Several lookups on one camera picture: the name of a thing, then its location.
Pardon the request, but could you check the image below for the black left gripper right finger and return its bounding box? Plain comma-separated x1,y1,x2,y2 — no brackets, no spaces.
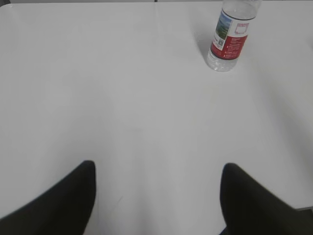
220,163,313,235

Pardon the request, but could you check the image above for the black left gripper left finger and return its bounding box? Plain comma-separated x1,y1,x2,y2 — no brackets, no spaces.
0,161,96,235

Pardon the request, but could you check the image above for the clear water bottle red label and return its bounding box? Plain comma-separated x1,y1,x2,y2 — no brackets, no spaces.
207,0,262,72

